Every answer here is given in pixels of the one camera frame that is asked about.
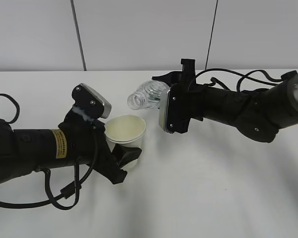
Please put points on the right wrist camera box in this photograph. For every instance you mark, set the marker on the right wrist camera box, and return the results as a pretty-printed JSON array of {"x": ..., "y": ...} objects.
[{"x": 174, "y": 113}]

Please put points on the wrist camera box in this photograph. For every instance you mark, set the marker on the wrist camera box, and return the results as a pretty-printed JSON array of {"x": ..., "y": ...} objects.
[
  {"x": 88, "y": 102},
  {"x": 174, "y": 113}
]

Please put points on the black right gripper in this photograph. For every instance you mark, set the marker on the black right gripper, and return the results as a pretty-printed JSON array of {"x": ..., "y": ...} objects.
[{"x": 188, "y": 102}]

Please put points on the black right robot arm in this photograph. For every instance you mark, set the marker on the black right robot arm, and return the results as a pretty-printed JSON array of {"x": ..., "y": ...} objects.
[{"x": 258, "y": 114}]

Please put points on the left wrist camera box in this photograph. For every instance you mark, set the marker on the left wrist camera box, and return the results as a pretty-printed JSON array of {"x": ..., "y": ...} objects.
[{"x": 88, "y": 102}]

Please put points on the white paper cup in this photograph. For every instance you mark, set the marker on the white paper cup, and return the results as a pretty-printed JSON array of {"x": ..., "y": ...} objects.
[{"x": 127, "y": 130}]

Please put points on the clear water bottle green label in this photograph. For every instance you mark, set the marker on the clear water bottle green label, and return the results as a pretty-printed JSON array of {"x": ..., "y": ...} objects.
[{"x": 147, "y": 95}]

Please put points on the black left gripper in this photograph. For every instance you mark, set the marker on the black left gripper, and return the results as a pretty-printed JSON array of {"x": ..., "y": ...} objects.
[{"x": 86, "y": 142}]

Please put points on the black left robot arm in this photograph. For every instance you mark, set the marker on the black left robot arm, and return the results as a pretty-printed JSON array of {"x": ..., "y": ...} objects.
[{"x": 23, "y": 151}]

